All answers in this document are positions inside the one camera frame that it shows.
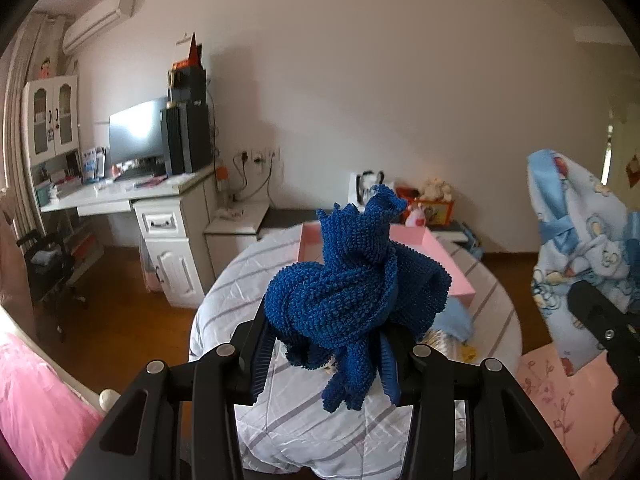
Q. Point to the low tv bench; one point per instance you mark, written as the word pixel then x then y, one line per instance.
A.
pixel 234 229

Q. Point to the white air conditioner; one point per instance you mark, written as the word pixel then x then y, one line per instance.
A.
pixel 101 17

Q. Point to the white desk with drawers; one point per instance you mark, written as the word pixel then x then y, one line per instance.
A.
pixel 172 217

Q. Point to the light blue plush cloth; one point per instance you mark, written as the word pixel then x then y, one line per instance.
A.
pixel 454 320

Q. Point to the white tote bag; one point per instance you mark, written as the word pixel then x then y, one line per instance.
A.
pixel 362 186

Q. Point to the black box on tower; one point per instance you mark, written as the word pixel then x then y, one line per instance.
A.
pixel 186 79

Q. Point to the pink shallow box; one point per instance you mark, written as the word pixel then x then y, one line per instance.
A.
pixel 420 239

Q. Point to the yellow crochet fish toy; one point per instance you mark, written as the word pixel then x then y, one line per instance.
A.
pixel 467 353

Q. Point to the cartoon print baby garment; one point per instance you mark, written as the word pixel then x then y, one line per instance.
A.
pixel 586 234

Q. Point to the computer monitor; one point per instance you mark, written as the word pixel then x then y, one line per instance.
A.
pixel 135 133

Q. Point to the orange toy storage box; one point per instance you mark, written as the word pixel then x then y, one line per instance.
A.
pixel 437 213

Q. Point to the white glass door cabinet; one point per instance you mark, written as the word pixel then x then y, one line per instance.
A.
pixel 50 124

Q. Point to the black chair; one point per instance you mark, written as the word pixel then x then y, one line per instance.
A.
pixel 50 266

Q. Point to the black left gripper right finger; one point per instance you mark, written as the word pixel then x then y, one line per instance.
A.
pixel 430 384

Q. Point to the pink bedding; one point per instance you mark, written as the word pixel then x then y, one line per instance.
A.
pixel 44 423

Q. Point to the pink plush toy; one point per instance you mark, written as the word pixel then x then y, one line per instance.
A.
pixel 416 217

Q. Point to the white plush bear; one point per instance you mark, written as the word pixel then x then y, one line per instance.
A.
pixel 436 190

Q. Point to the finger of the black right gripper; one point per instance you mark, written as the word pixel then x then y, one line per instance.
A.
pixel 614 330

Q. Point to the wall power outlets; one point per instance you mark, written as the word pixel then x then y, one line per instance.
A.
pixel 259 157

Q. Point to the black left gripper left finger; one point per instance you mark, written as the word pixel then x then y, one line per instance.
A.
pixel 232 374

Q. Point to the black computer tower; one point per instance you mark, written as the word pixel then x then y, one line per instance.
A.
pixel 187 144

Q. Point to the blue knitted cloth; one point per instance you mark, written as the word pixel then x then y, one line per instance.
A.
pixel 348 309

